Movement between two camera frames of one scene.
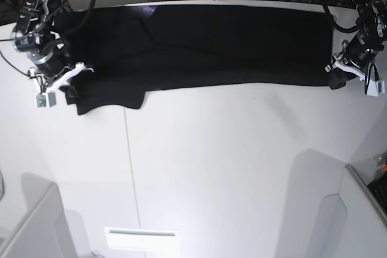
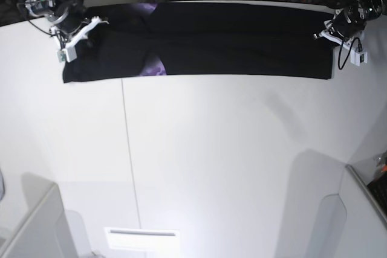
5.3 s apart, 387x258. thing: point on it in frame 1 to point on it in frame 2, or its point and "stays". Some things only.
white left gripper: (71, 92) to (91, 41)
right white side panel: (366, 234) stays
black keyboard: (378, 187) stays
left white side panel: (46, 235) stays
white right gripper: (341, 73) to (327, 34)
